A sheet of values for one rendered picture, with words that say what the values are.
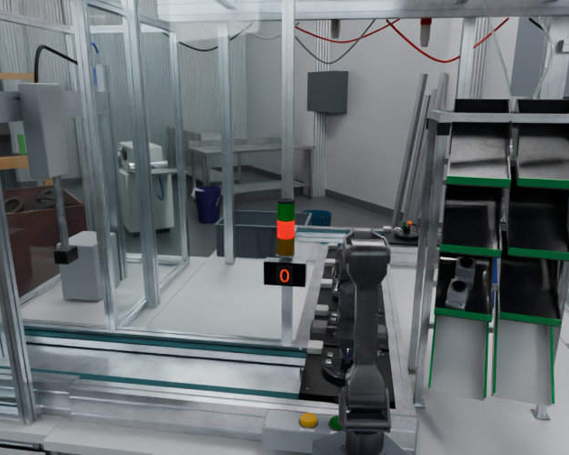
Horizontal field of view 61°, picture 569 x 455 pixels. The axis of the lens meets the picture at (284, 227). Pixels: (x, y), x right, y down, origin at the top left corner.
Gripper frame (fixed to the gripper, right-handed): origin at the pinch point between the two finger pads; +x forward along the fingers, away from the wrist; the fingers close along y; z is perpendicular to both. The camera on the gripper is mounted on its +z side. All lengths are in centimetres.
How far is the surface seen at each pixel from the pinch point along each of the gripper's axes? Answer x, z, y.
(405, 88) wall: -75, -559, 58
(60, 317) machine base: 23, -48, -111
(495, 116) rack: -57, -12, 31
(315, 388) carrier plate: 11.9, -0.4, -7.7
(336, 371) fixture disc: 9.8, -5.9, -2.7
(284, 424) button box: 13.1, 13.4, -13.9
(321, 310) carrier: 9.5, -43.0, -9.6
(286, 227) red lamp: -25.6, -18.8, -18.4
